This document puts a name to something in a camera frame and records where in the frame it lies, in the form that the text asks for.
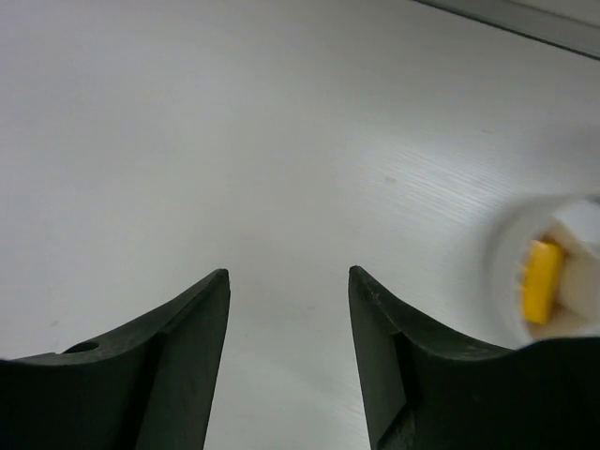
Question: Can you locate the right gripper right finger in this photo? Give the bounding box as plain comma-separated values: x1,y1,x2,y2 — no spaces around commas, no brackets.
348,266,599,449

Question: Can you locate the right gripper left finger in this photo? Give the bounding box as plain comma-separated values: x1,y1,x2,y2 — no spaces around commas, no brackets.
1,269,230,449

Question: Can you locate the yellow lego plate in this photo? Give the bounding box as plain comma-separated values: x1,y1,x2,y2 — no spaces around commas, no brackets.
519,240,564,324

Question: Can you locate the white divided round container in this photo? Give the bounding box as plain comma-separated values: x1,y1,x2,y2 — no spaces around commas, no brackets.
486,192,599,349

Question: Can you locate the aluminium rail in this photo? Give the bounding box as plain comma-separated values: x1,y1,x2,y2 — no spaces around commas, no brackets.
422,0,599,60

